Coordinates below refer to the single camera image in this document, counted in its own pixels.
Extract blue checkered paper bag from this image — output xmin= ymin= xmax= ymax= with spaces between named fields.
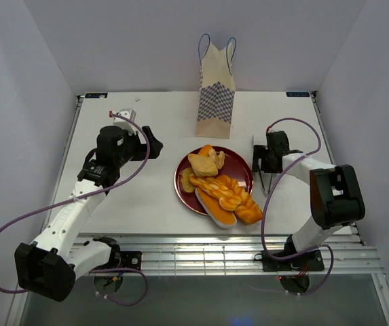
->
xmin=196 ymin=33 xmax=237 ymax=139

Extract blue corner label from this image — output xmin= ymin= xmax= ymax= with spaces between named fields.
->
xmin=84 ymin=92 xmax=108 ymax=98
xmin=286 ymin=92 xmax=310 ymax=98

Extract orange iced twisted pastry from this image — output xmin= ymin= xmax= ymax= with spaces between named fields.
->
xmin=189 ymin=174 xmax=242 ymax=211

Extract orange flat white-edged bread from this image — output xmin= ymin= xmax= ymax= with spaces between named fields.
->
xmin=195 ymin=188 xmax=237 ymax=229

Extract left blue corner label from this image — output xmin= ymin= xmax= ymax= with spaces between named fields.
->
xmin=84 ymin=92 xmax=108 ymax=98

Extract right blue corner label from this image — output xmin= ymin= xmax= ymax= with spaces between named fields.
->
xmin=286 ymin=92 xmax=310 ymax=98

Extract purple cable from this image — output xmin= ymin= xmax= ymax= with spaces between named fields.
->
xmin=0 ymin=113 xmax=151 ymax=307
xmin=248 ymin=117 xmax=335 ymax=296

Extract metal serving tongs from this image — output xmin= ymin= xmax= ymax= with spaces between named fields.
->
xmin=250 ymin=134 xmax=274 ymax=197

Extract pale triangular bread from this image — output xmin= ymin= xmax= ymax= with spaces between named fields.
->
xmin=188 ymin=153 xmax=219 ymax=177

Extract orange oval bun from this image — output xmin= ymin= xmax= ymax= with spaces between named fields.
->
xmin=198 ymin=145 xmax=213 ymax=157

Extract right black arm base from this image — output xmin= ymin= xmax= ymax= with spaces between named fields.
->
xmin=254 ymin=250 xmax=325 ymax=272

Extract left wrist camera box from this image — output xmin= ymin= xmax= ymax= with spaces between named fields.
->
xmin=109 ymin=108 xmax=136 ymax=133

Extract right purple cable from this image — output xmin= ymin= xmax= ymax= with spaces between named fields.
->
xmin=248 ymin=117 xmax=335 ymax=296

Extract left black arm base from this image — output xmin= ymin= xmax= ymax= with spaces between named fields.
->
xmin=93 ymin=236 xmax=142 ymax=270

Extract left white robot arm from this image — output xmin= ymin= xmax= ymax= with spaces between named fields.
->
xmin=14 ymin=126 xmax=163 ymax=302

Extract aluminium rail frame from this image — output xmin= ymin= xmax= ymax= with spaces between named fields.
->
xmin=68 ymin=90 xmax=385 ymax=276

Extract brown sliced bread piece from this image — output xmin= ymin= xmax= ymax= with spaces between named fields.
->
xmin=179 ymin=167 xmax=196 ymax=194

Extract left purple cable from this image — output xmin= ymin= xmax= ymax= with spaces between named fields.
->
xmin=0 ymin=113 xmax=151 ymax=307

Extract dark red round plate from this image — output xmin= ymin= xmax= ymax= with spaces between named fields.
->
xmin=174 ymin=145 xmax=254 ymax=216

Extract beige ridged long bread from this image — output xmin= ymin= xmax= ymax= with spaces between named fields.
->
xmin=208 ymin=148 xmax=225 ymax=170

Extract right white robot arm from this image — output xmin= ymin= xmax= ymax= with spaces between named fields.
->
xmin=252 ymin=131 xmax=365 ymax=270

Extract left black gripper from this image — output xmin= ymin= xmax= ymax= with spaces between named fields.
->
xmin=115 ymin=126 xmax=163 ymax=167

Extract golden braided loaf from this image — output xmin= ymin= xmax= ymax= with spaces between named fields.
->
xmin=217 ymin=175 xmax=263 ymax=225

